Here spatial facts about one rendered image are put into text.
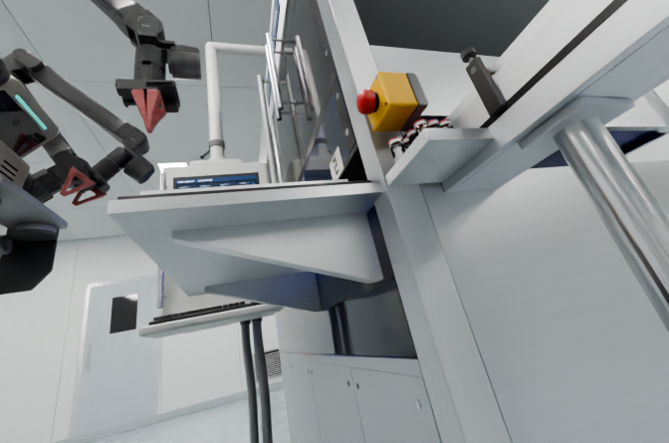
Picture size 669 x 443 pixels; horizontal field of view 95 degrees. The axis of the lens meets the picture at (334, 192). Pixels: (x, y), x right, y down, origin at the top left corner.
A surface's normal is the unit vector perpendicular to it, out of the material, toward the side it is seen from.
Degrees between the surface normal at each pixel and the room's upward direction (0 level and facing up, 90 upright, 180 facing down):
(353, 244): 90
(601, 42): 90
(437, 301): 90
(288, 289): 90
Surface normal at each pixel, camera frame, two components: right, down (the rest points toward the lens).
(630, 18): -0.95, 0.07
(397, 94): 0.26, -0.44
